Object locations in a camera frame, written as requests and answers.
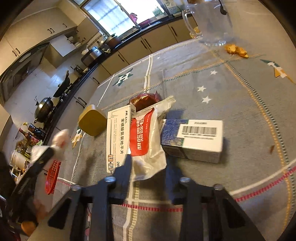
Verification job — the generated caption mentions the white red plastic pouch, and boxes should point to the white red plastic pouch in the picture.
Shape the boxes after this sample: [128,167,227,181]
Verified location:
[129,95,176,182]

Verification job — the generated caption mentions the red snack wrapper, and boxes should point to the red snack wrapper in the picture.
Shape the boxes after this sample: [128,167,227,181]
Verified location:
[129,91,162,111]

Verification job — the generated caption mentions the white plastic bag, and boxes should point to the white plastic bag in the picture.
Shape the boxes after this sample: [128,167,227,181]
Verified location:
[30,129,70,163]

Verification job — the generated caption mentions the beige lower kitchen cabinets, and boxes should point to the beige lower kitchen cabinets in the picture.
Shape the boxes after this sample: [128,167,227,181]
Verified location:
[44,16,195,144]

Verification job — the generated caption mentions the kitchen window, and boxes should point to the kitchen window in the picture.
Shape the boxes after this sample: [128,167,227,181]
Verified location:
[82,0,168,36]

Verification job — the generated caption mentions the orange gloved hand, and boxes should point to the orange gloved hand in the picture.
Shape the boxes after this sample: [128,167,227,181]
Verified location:
[21,199,48,236]

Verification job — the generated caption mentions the red plastic basket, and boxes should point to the red plastic basket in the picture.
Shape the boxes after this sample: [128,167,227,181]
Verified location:
[45,160,61,195]

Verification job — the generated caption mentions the white medicine box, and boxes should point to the white medicine box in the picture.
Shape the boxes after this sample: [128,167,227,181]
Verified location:
[106,104,136,174]

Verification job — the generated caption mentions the tan cardboard box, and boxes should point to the tan cardboard box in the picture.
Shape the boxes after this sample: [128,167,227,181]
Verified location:
[78,104,107,137]

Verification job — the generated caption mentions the blue white carton box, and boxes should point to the blue white carton box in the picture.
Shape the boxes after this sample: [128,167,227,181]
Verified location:
[160,119,223,164]

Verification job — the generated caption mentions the steel lidded pot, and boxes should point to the steel lidded pot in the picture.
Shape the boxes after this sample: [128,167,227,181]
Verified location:
[34,97,54,123]

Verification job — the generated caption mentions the black wok pan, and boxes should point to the black wok pan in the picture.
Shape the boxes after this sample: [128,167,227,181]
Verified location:
[53,70,70,98]

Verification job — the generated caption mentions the range hood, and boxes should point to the range hood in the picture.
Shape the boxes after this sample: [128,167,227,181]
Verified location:
[1,42,49,106]

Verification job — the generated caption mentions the silver rice cooker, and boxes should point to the silver rice cooker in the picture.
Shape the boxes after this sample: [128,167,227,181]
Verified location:
[81,46,102,68]

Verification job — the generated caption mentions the grey patterned tablecloth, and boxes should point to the grey patterned tablecloth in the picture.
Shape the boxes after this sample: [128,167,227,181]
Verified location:
[54,41,295,240]

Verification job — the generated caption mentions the brown cooking pot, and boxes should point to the brown cooking pot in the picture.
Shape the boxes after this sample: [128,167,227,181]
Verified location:
[103,34,121,49]

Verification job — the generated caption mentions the beige upper cabinets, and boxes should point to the beige upper cabinets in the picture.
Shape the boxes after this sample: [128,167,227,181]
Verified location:
[1,8,76,73]

